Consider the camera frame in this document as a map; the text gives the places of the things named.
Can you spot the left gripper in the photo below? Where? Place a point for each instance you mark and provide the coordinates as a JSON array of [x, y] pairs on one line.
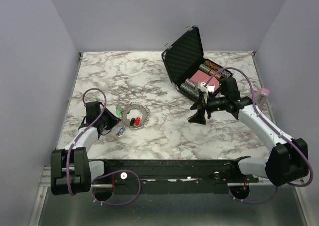
[[114, 120]]

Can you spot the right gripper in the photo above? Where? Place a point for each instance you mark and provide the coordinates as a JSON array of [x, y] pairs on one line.
[[199, 116]]

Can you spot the green key tag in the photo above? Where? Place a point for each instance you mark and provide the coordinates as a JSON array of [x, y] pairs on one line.
[[118, 111]]

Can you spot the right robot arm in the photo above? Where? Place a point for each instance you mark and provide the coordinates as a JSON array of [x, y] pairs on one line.
[[288, 158]]

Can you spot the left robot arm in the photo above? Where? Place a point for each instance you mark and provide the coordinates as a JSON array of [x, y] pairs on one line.
[[71, 172]]

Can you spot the blue key tag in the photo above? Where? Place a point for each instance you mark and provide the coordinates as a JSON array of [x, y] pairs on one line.
[[120, 132]]

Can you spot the black key tag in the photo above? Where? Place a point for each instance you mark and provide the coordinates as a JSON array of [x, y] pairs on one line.
[[132, 122]]

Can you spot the red key tag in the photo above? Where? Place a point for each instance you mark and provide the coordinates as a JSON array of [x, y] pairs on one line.
[[137, 121]]

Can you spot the pink card deck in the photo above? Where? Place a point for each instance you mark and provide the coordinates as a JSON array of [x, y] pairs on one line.
[[200, 76]]

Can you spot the black poker chip case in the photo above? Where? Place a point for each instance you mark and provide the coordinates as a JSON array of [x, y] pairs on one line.
[[183, 58]]

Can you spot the pink holder block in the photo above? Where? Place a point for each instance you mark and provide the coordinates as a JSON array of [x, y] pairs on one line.
[[261, 97]]

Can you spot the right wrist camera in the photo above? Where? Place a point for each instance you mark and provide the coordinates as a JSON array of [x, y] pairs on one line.
[[202, 90]]

